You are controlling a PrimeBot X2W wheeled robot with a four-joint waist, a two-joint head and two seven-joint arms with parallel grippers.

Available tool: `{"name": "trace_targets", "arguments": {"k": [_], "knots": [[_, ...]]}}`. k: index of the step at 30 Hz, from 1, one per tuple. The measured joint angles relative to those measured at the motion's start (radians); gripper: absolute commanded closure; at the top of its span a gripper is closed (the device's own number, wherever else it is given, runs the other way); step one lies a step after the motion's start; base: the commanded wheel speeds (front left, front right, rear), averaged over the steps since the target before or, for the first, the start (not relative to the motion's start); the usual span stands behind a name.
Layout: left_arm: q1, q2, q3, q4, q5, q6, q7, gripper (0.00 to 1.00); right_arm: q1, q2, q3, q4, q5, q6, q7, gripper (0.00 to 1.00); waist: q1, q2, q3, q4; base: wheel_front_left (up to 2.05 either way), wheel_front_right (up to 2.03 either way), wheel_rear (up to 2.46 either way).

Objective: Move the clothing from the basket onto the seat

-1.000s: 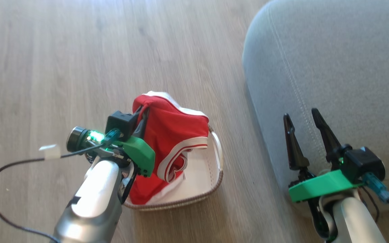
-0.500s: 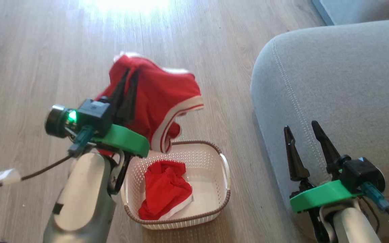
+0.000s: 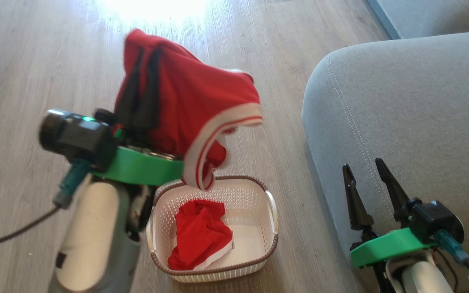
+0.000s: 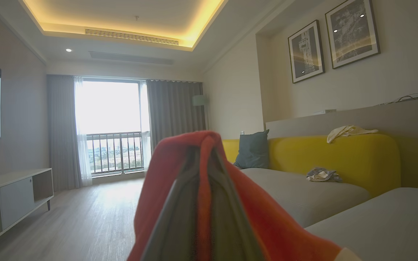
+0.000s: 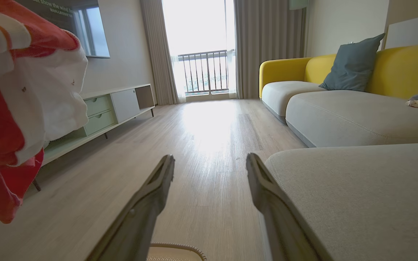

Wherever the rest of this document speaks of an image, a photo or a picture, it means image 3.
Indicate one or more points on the grey fabric sofa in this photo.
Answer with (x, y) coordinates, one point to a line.
(413, 114)

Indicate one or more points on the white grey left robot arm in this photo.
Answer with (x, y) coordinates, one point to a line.
(92, 236)

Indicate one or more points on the red garment plain white trim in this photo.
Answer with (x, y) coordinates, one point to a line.
(200, 238)

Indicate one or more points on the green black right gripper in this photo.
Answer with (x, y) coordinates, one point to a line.
(389, 246)

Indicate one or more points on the blue-grey upholstered seat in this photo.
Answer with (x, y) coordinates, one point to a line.
(434, 16)

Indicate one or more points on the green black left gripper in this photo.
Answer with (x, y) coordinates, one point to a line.
(141, 169)

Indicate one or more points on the red garment striped white trim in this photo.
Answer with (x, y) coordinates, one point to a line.
(193, 93)

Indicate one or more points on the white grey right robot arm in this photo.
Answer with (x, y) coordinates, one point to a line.
(417, 278)

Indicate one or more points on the white basket brown rim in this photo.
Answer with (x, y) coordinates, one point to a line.
(250, 228)

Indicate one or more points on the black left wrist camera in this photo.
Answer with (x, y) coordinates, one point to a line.
(79, 136)

